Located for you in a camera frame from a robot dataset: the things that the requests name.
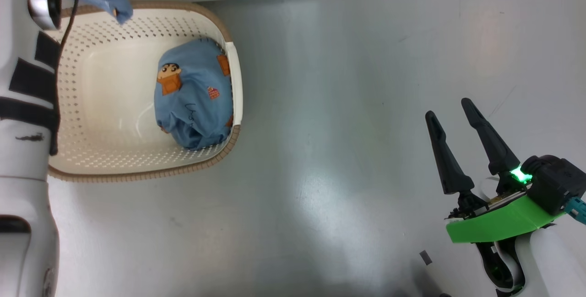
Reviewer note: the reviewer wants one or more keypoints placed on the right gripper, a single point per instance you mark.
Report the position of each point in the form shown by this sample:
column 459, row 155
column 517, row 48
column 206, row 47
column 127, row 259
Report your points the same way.
column 499, row 221

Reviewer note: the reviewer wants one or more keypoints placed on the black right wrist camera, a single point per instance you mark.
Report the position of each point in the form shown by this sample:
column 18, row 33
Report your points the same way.
column 554, row 182

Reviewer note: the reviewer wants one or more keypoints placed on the cream perforated laundry basket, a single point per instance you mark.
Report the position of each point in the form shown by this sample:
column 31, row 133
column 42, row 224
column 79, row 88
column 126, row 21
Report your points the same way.
column 114, row 105

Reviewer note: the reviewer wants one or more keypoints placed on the blue cartoon print garment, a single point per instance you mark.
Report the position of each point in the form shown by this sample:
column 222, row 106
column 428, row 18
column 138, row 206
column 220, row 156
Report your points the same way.
column 192, row 105

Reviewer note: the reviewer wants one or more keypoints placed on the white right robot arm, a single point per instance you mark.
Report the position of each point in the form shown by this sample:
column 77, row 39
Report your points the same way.
column 549, row 265

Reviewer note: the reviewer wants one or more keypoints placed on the small grey floor tape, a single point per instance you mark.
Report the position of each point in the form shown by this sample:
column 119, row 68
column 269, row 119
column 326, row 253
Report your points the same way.
column 425, row 257

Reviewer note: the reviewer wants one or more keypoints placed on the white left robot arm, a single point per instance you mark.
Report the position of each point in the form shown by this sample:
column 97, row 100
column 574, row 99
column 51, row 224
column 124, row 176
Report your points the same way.
column 23, row 173

